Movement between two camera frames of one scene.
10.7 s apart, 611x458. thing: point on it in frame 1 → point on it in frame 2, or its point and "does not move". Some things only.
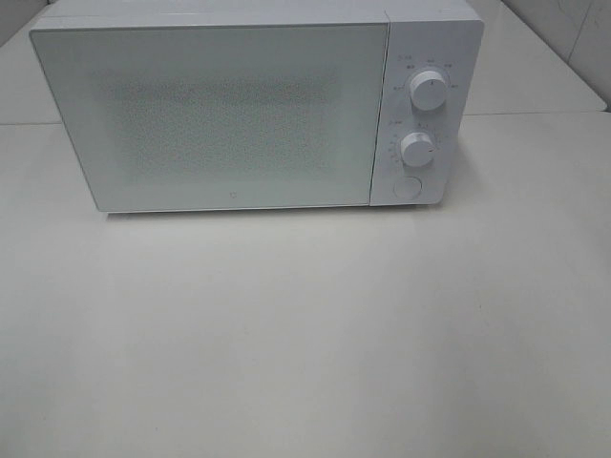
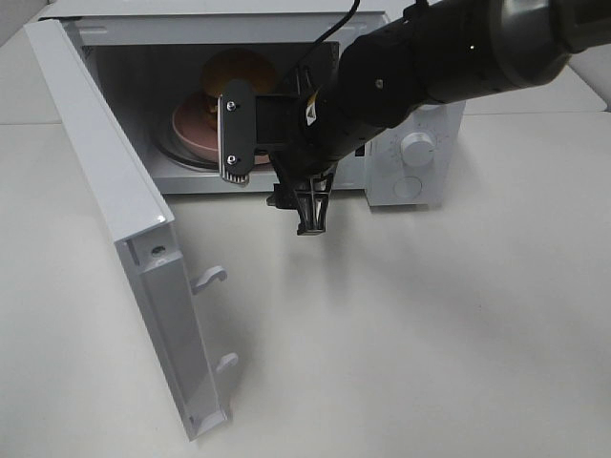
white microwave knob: x=417 y=149 does not move
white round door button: x=407 y=189 does not move
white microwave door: x=221 y=117 → x=139 y=222
